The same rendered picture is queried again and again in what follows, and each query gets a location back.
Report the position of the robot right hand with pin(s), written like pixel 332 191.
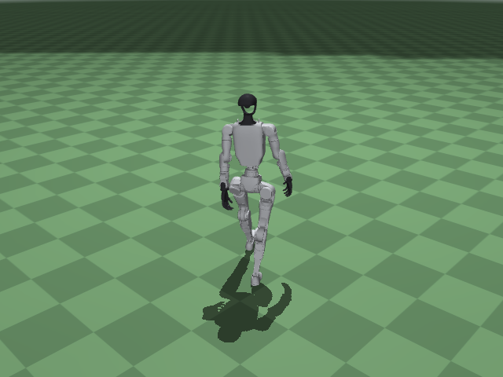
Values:
pixel 289 186

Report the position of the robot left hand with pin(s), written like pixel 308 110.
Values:
pixel 225 197

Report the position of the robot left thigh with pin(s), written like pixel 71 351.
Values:
pixel 241 198

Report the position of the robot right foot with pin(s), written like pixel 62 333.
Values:
pixel 255 280

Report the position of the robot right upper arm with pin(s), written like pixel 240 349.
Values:
pixel 270 131

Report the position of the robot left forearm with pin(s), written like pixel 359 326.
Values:
pixel 224 171

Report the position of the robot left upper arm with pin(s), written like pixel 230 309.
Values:
pixel 226 142

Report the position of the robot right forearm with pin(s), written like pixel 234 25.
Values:
pixel 282 163

